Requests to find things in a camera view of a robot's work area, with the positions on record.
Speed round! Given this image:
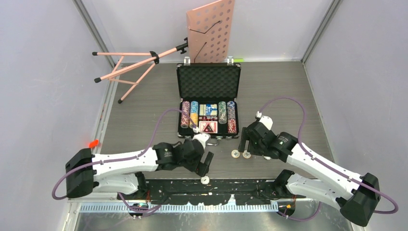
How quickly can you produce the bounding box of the white 1 chip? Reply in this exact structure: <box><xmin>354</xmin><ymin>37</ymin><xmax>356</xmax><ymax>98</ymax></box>
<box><xmin>200</xmin><ymin>176</ymin><xmax>210</xmax><ymax>185</ymax></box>

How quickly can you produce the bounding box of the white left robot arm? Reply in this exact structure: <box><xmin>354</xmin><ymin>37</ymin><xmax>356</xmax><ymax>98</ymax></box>
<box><xmin>65</xmin><ymin>139</ymin><xmax>214</xmax><ymax>199</ymax></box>

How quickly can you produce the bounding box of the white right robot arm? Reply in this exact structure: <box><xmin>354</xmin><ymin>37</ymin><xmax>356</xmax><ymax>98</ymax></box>
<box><xmin>238</xmin><ymin>121</ymin><xmax>381</xmax><ymax>227</ymax></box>

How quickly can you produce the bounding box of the blue Texas Hold'em card deck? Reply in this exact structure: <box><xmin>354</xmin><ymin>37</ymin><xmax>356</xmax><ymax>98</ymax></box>
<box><xmin>199</xmin><ymin>104</ymin><xmax>218</xmax><ymax>117</ymax></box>

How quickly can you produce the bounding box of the red chip stack right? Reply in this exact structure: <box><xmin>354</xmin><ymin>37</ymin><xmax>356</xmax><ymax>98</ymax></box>
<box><xmin>227</xmin><ymin>118</ymin><xmax>237</xmax><ymax>134</ymax></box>

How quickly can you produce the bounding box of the red backed card deck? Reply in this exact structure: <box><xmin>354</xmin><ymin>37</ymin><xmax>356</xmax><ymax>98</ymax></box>
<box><xmin>199</xmin><ymin>121</ymin><xmax>218</xmax><ymax>134</ymax></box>

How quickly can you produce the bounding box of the triangular all in button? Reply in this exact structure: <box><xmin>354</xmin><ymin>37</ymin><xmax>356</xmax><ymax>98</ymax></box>
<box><xmin>200</xmin><ymin>123</ymin><xmax>215</xmax><ymax>133</ymax></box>

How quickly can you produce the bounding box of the yellow chip stack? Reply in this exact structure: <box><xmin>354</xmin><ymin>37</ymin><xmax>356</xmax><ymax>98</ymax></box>
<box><xmin>190</xmin><ymin>113</ymin><xmax>198</xmax><ymax>128</ymax></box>

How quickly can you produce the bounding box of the dark red chip stack left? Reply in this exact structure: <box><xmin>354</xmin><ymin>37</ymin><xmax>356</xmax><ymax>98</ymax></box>
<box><xmin>180</xmin><ymin>113</ymin><xmax>190</xmax><ymax>128</ymax></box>

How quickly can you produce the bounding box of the blue orange chip stack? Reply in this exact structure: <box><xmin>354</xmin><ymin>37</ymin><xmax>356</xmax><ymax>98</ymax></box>
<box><xmin>227</xmin><ymin>101</ymin><xmax>236</xmax><ymax>120</ymax></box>

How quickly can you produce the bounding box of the green chip stack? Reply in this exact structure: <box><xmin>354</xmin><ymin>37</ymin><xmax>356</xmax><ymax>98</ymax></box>
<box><xmin>218</xmin><ymin>101</ymin><xmax>227</xmax><ymax>124</ymax></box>

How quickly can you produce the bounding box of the light blue chip stack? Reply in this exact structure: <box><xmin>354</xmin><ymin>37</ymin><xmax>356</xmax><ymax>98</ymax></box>
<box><xmin>190</xmin><ymin>101</ymin><xmax>199</xmax><ymax>115</ymax></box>

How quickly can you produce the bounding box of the purple poker chip stack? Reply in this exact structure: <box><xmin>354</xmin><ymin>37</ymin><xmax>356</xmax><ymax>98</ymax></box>
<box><xmin>181</xmin><ymin>101</ymin><xmax>191</xmax><ymax>115</ymax></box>

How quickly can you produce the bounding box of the black aluminium poker case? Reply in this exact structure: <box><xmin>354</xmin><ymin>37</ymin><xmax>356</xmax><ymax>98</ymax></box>
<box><xmin>176</xmin><ymin>63</ymin><xmax>241</xmax><ymax>139</ymax></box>

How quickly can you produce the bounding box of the pink perforated music stand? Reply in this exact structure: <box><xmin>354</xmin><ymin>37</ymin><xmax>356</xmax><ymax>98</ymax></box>
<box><xmin>93</xmin><ymin>0</ymin><xmax>235</xmax><ymax>103</ymax></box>

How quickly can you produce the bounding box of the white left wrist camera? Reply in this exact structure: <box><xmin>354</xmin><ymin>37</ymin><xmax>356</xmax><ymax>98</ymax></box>
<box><xmin>192</xmin><ymin>127</ymin><xmax>211</xmax><ymax>149</ymax></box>

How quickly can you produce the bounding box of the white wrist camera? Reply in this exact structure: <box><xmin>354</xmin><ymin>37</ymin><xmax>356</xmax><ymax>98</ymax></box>
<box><xmin>255</xmin><ymin>111</ymin><xmax>273</xmax><ymax>130</ymax></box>
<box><xmin>192</xmin><ymin>127</ymin><xmax>211</xmax><ymax>149</ymax></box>

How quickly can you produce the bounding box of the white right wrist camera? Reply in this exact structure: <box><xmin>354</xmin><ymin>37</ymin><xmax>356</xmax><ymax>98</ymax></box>
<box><xmin>255</xmin><ymin>111</ymin><xmax>273</xmax><ymax>130</ymax></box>

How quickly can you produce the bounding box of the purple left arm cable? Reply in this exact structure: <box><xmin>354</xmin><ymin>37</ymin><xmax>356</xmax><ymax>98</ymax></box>
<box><xmin>51</xmin><ymin>107</ymin><xmax>200</xmax><ymax>219</ymax></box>

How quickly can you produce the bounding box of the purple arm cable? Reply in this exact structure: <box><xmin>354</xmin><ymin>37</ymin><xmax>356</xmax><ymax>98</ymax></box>
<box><xmin>51</xmin><ymin>107</ymin><xmax>200</xmax><ymax>219</ymax></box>
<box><xmin>255</xmin><ymin>96</ymin><xmax>399</xmax><ymax>222</ymax></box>

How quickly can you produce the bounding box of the orange clip on rail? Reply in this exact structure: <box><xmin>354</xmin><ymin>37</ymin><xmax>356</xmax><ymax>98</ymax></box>
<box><xmin>88</xmin><ymin>140</ymin><xmax>99</xmax><ymax>149</ymax></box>

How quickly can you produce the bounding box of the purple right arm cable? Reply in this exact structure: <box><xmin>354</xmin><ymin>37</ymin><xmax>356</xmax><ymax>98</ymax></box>
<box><xmin>255</xmin><ymin>96</ymin><xmax>399</xmax><ymax>222</ymax></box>

